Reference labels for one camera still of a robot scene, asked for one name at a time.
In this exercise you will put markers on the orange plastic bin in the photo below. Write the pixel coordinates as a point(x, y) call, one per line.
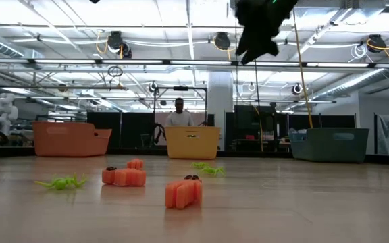
point(66, 140)

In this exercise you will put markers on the black metal gantry frame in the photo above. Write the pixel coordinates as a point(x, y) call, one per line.
point(181, 88)

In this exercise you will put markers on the black background robot arm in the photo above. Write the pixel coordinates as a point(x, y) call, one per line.
point(159, 131)

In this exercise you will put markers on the teal plastic bin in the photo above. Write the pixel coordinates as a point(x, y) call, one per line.
point(329, 148)

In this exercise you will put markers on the white humanoid robot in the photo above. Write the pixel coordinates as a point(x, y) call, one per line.
point(3, 111)

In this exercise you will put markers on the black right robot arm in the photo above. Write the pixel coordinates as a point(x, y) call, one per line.
point(287, 5)

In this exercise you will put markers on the dark monitor bank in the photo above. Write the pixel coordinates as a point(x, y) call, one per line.
point(252, 118)

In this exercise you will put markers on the green plastic spider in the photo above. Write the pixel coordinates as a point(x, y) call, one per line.
point(61, 183)
point(214, 171)
point(199, 165)

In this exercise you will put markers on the orange plastic pumpkin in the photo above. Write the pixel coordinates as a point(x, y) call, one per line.
point(135, 164)

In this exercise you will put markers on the orange caterpillar toy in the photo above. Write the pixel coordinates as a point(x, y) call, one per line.
point(127, 177)
point(182, 194)

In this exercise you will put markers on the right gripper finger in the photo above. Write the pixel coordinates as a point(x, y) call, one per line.
point(241, 44)
point(253, 45)

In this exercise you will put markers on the black partition panel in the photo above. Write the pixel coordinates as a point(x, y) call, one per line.
point(130, 128)
point(336, 121)

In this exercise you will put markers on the yellow plastic bin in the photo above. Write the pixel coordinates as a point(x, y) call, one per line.
point(191, 148)

